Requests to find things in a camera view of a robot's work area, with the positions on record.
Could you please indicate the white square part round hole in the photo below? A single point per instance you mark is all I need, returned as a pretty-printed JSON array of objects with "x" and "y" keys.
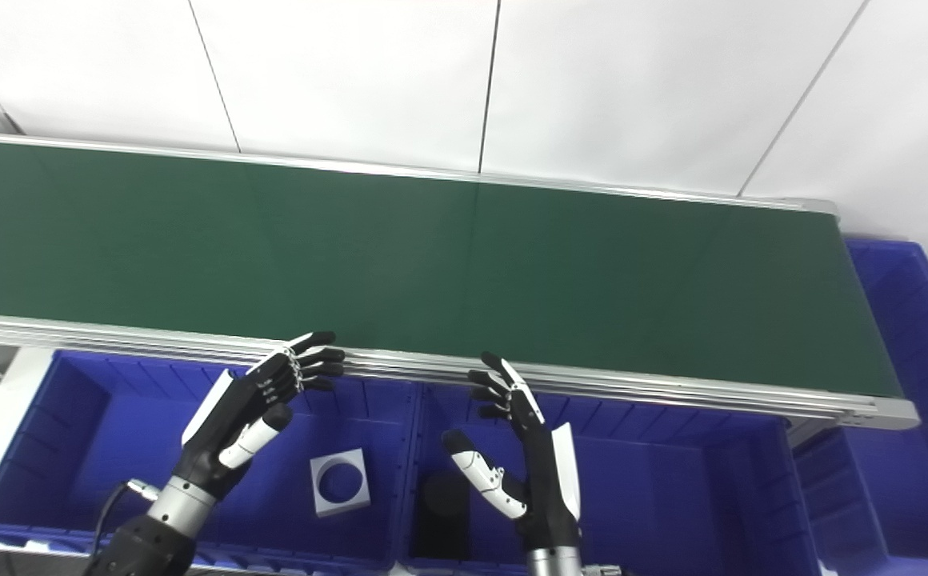
[{"x": 356, "y": 498}]

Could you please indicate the green conveyor belt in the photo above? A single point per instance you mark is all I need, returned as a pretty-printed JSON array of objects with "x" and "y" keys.
[
  {"x": 432, "y": 264},
  {"x": 592, "y": 384}
]

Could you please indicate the black cylinder part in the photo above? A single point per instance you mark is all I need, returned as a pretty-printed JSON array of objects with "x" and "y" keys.
[{"x": 442, "y": 520}]

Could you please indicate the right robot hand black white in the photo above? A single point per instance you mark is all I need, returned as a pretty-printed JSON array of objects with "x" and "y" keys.
[{"x": 548, "y": 488}]

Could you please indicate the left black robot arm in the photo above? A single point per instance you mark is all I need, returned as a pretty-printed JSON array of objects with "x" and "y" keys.
[{"x": 160, "y": 532}]

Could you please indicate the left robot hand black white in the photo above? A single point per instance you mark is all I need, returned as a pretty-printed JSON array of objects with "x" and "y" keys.
[{"x": 228, "y": 424}]

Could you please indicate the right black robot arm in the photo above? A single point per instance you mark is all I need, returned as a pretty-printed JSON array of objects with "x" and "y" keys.
[{"x": 554, "y": 562}]

